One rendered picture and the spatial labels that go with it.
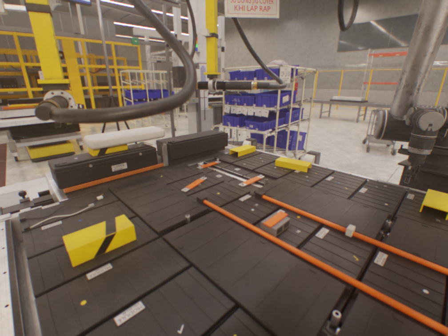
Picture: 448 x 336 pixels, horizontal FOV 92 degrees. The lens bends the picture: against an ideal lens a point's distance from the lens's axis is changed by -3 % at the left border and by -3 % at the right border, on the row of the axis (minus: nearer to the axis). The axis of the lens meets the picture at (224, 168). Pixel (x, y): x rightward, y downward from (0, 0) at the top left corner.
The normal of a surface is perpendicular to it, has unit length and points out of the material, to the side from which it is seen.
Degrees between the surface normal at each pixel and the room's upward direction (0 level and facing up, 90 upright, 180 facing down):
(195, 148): 90
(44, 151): 90
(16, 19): 90
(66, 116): 82
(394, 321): 0
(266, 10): 90
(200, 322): 0
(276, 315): 0
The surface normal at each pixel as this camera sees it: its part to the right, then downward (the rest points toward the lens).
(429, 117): -0.45, 0.31
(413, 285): 0.00, -0.94
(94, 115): 0.06, 0.21
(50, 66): 0.50, 0.30
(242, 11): 0.28, 0.33
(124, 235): 0.68, 0.26
